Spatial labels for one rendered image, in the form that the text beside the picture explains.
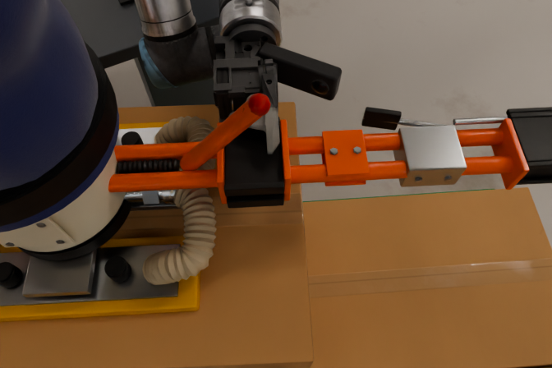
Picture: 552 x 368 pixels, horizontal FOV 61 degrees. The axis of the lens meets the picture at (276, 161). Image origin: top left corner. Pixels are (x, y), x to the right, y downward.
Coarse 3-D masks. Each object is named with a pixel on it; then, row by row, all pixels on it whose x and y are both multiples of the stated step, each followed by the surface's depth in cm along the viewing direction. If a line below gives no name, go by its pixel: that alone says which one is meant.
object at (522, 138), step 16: (512, 128) 57; (528, 128) 57; (544, 128) 57; (512, 144) 56; (528, 144) 56; (544, 144) 56; (528, 160) 55; (544, 160) 55; (512, 176) 56; (528, 176) 58; (544, 176) 58
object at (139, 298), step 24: (120, 240) 64; (144, 240) 64; (168, 240) 64; (0, 264) 59; (24, 264) 62; (96, 264) 62; (120, 264) 59; (0, 288) 60; (96, 288) 60; (120, 288) 60; (144, 288) 60; (168, 288) 60; (192, 288) 61; (0, 312) 59; (24, 312) 59; (48, 312) 59; (72, 312) 59; (96, 312) 59; (120, 312) 59; (144, 312) 60
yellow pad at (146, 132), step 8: (120, 128) 73; (128, 128) 73; (136, 128) 72; (144, 128) 72; (152, 128) 72; (160, 128) 72; (120, 136) 72; (128, 136) 69; (136, 136) 69; (144, 136) 72; (152, 136) 72; (120, 144) 71; (128, 144) 68; (136, 144) 68; (144, 144) 71
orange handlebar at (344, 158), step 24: (168, 144) 57; (192, 144) 57; (288, 144) 57; (312, 144) 57; (336, 144) 57; (360, 144) 57; (384, 144) 58; (480, 144) 58; (312, 168) 56; (336, 168) 55; (360, 168) 55; (384, 168) 56; (480, 168) 56; (504, 168) 56
